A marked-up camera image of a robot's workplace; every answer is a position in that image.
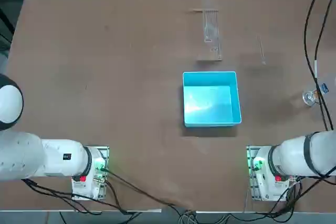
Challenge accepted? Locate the blue plastic bin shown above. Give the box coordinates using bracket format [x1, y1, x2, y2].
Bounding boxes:
[182, 71, 243, 129]

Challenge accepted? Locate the clear glass thermometer tube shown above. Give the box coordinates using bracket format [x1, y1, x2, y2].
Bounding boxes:
[256, 34, 267, 65]

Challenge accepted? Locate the thick black cable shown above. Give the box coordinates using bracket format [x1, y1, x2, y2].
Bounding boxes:
[303, 0, 332, 131]

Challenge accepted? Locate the clear acrylic rack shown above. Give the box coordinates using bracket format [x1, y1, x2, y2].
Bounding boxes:
[196, 0, 224, 62]

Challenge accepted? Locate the long black base cable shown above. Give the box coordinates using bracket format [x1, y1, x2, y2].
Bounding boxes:
[101, 167, 194, 210]

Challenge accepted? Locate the black cable with white sleeve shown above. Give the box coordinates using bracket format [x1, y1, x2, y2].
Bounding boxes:
[313, 0, 336, 129]

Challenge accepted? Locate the small clear glass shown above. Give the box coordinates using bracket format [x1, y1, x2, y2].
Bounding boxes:
[302, 89, 320, 107]

